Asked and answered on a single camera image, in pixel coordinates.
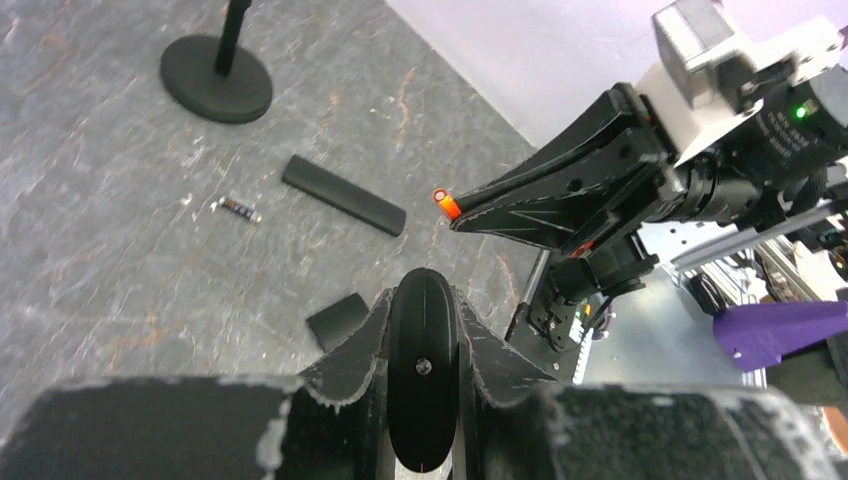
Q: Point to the purple plastic part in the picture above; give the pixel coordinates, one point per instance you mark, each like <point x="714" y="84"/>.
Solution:
<point x="758" y="336"/>

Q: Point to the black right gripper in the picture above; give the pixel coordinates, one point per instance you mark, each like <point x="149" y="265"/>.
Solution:
<point x="588" y="188"/>

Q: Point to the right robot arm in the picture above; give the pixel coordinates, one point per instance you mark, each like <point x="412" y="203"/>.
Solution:
<point x="769" y="169"/>

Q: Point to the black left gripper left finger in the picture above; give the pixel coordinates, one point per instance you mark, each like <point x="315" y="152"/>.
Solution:
<point x="343" y="375"/>

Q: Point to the black battery cover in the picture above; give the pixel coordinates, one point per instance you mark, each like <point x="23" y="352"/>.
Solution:
<point x="332" y="325"/>

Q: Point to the black remote with buttons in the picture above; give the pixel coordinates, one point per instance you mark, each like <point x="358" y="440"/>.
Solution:
<point x="422" y="402"/>

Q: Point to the black microphone stand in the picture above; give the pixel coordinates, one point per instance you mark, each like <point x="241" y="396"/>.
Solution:
<point x="214" y="77"/>

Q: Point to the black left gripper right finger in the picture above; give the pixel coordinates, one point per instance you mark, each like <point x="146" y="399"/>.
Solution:
<point x="502" y="375"/>

